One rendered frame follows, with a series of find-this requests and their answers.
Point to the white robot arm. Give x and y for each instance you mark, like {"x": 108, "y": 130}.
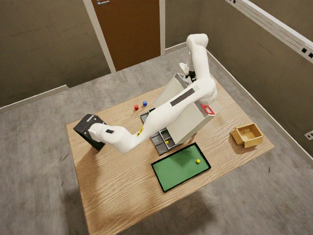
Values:
{"x": 202, "y": 90}

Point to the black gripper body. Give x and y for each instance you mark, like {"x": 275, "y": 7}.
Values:
{"x": 192, "y": 73}

